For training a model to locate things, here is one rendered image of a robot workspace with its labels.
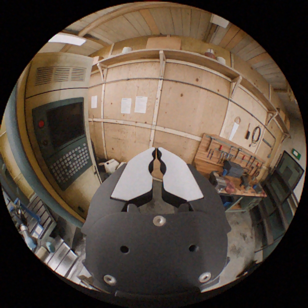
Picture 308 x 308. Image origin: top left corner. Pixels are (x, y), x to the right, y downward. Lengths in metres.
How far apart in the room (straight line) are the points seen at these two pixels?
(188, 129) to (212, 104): 0.63
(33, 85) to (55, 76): 0.18
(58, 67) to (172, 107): 1.53
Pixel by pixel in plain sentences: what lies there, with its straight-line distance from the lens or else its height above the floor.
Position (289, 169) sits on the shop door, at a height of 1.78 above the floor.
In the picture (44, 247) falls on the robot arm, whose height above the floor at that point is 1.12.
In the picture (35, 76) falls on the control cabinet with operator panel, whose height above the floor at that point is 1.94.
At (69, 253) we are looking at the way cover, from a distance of 1.19.
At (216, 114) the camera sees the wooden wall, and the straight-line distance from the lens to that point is 1.68.
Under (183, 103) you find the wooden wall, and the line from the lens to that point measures 1.54.
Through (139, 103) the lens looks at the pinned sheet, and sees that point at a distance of 1.66.
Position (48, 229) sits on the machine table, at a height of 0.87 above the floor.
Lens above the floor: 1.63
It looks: 32 degrees down
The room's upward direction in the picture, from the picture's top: 9 degrees clockwise
